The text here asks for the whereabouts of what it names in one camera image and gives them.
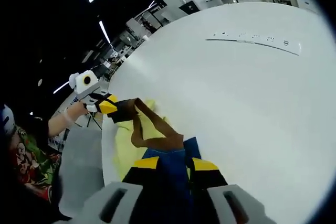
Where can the person's left hand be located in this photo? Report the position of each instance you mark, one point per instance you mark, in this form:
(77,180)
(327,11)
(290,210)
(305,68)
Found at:
(74,111)

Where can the white worn device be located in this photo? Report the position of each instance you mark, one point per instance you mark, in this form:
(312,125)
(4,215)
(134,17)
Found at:
(6,120)

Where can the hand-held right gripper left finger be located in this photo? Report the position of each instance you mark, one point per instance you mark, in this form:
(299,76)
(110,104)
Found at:
(131,176)

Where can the black tripod stand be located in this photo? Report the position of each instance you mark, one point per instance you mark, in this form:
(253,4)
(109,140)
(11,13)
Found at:
(93,120)

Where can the yellow brown blue garment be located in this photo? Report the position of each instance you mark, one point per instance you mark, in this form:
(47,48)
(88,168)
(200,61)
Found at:
(126,145)

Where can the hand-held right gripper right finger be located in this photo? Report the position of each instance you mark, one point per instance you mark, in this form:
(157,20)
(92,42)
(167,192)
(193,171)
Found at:
(210,179)

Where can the person's printed shirt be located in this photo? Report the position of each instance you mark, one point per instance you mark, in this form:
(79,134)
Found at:
(31,166)

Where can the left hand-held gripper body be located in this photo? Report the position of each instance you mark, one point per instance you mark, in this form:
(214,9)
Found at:
(85,83)

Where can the grey panel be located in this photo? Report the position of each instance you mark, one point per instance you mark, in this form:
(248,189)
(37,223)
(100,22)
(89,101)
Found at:
(81,161)

